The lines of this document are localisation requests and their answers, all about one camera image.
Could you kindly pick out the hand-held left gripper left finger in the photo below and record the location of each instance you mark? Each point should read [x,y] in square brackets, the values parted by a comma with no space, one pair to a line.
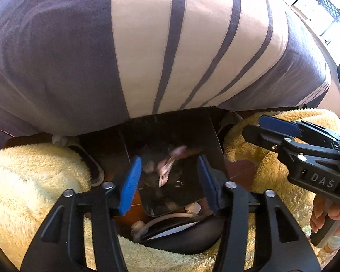
[129,184]

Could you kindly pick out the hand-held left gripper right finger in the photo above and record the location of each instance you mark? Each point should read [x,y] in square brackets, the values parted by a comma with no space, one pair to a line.
[208,184]

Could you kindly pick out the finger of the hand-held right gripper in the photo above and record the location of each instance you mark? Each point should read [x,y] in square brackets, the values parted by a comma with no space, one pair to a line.
[277,124]
[260,137]

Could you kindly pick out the pink paper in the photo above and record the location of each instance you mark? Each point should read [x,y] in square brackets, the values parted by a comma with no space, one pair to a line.
[167,167]

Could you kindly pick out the black trash bin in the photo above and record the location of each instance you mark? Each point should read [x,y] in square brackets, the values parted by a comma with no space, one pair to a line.
[172,130]

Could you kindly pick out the person's right hand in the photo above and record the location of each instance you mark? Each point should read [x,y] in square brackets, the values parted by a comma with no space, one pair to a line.
[318,215]

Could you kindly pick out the white crumpled tissue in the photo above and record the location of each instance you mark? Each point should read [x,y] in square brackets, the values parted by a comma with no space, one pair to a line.
[149,167]

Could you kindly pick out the white black slipper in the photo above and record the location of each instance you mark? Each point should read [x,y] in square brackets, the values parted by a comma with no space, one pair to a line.
[184,235]
[87,158]

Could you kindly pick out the purple white striped blanket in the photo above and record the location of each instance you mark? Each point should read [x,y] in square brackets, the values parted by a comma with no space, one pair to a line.
[102,48]

